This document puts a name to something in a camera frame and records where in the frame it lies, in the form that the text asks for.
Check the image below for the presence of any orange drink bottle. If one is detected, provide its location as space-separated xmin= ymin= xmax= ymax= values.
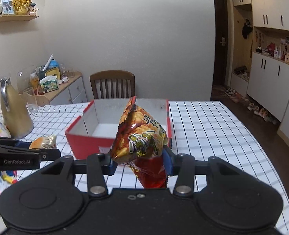
xmin=30 ymin=72 xmax=43 ymax=96

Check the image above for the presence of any white cabinet wall unit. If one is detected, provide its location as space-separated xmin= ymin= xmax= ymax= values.
xmin=230 ymin=0 xmax=289 ymax=152

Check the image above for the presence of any bread bun in wrapper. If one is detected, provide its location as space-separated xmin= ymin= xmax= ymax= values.
xmin=29 ymin=135 xmax=57 ymax=149

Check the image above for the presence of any red cardboard box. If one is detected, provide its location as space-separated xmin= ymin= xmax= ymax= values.
xmin=65 ymin=98 xmax=172 ymax=160

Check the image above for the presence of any yellow blue storage container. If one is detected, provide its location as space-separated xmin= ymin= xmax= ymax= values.
xmin=36 ymin=59 xmax=61 ymax=80

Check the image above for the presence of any black hanging bag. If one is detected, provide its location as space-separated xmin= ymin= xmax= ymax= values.
xmin=242 ymin=19 xmax=253 ymax=39

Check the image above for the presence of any green tissue pack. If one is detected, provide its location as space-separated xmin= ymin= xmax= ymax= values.
xmin=40 ymin=75 xmax=59 ymax=93

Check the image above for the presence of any wooden wall shelf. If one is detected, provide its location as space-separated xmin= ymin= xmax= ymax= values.
xmin=0 ymin=7 xmax=38 ymax=23

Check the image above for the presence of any clear drinking glass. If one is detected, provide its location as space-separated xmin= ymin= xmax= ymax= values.
xmin=22 ymin=88 xmax=39 ymax=113

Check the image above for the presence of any red yellow snack bag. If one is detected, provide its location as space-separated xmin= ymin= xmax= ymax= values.
xmin=110 ymin=96 xmax=168 ymax=189

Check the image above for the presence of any wooden chair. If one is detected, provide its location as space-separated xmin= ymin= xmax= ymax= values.
xmin=89 ymin=70 xmax=135 ymax=99

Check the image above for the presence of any dark entrance door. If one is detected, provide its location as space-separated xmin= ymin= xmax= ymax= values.
xmin=213 ymin=0 xmax=228 ymax=85

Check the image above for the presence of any gold thermos jug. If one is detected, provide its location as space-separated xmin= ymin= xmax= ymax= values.
xmin=0 ymin=76 xmax=33 ymax=139

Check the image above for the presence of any checkered tablecloth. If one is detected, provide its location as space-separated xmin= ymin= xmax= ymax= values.
xmin=0 ymin=100 xmax=289 ymax=235

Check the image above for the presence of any small photo frame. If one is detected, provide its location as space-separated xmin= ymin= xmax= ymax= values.
xmin=0 ymin=0 xmax=15 ymax=15

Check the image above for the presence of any white drawer sideboard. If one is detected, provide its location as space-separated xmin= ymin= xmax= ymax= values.
xmin=36 ymin=72 xmax=88 ymax=107

